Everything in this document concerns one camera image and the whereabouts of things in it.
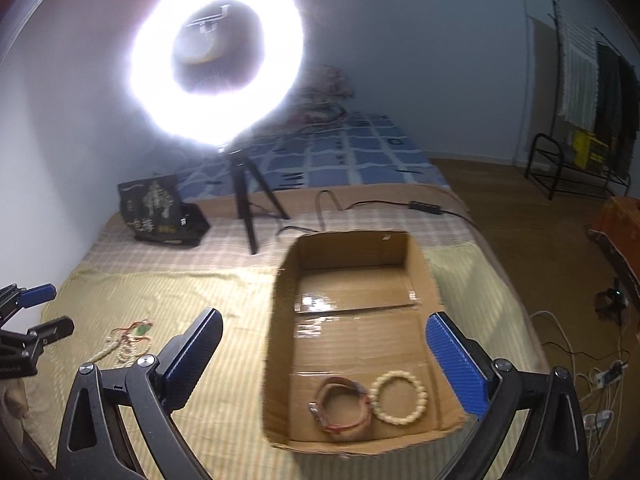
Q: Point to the black clothes rack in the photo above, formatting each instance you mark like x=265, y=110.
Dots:
x=542, y=160

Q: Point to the yellow box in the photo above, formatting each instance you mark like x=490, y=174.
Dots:
x=587, y=150

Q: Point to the black tripod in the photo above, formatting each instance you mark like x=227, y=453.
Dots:
x=245, y=185

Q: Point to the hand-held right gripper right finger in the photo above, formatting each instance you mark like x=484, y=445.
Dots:
x=455, y=360

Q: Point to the blue patterned bedsheet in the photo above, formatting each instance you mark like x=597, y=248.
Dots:
x=350, y=155

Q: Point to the black garment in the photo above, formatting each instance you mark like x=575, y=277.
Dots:
x=629, y=120

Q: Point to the white power strip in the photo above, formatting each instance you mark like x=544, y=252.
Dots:
x=607, y=372
x=597, y=419

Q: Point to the black printed bag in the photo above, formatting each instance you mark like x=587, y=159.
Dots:
x=155, y=205

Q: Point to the orange cloth covered table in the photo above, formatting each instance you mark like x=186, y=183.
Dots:
x=620, y=230

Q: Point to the yellow striped cloth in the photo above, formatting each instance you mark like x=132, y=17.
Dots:
x=150, y=290

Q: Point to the small black device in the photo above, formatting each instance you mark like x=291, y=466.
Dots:
x=610, y=302

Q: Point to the floral pillow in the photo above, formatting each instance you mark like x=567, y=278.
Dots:
x=325, y=90

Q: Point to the phone holder clamp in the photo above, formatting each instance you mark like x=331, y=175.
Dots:
x=207, y=22

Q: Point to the dark green garment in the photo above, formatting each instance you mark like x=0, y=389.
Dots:
x=606, y=90

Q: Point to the cardboard box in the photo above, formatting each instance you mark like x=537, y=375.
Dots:
x=350, y=340

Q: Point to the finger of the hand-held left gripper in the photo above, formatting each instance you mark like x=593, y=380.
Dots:
x=39, y=294
x=52, y=329

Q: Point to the striped towel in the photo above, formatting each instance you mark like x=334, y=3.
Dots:
x=577, y=75

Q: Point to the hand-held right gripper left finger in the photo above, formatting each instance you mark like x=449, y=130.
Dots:
x=197, y=360

